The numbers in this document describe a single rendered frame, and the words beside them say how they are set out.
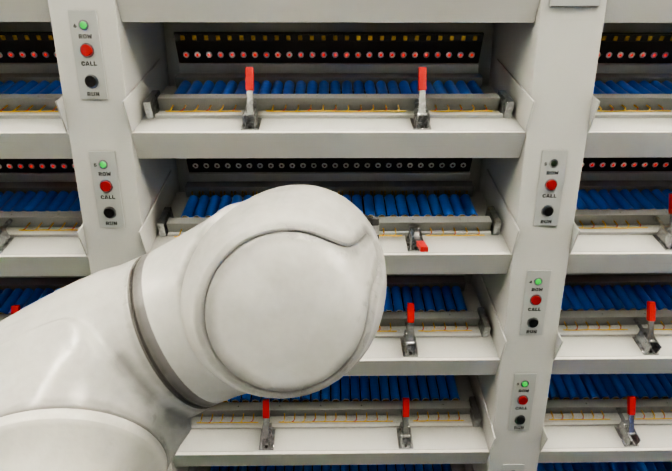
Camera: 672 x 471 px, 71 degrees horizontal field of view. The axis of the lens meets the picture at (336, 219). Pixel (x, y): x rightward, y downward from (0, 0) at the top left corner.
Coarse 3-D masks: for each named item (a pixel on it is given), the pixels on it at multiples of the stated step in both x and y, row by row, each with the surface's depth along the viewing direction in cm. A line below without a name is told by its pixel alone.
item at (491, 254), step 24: (168, 192) 87; (480, 192) 92; (168, 216) 82; (504, 216) 81; (144, 240) 76; (168, 240) 80; (384, 240) 80; (432, 240) 80; (456, 240) 80; (480, 240) 80; (504, 240) 80; (408, 264) 79; (432, 264) 79; (456, 264) 79; (480, 264) 79; (504, 264) 79
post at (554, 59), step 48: (528, 48) 71; (576, 48) 69; (576, 96) 71; (528, 144) 73; (576, 144) 73; (528, 192) 75; (576, 192) 75; (528, 240) 77; (528, 336) 82; (480, 384) 95; (528, 432) 88
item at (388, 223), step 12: (396, 216) 82; (408, 216) 82; (420, 216) 82; (432, 216) 82; (444, 216) 82; (456, 216) 82; (468, 216) 82; (480, 216) 82; (168, 228) 81; (180, 228) 81; (384, 228) 81; (396, 228) 81; (408, 228) 81; (420, 228) 81; (432, 228) 81; (444, 228) 81; (456, 228) 81; (468, 228) 82; (480, 228) 82
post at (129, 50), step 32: (64, 0) 66; (96, 0) 66; (64, 32) 67; (128, 32) 71; (160, 32) 84; (64, 64) 68; (128, 64) 71; (64, 96) 70; (96, 128) 71; (128, 128) 71; (128, 160) 72; (160, 160) 84; (128, 192) 74; (96, 224) 75; (128, 224) 75; (96, 256) 77; (128, 256) 77
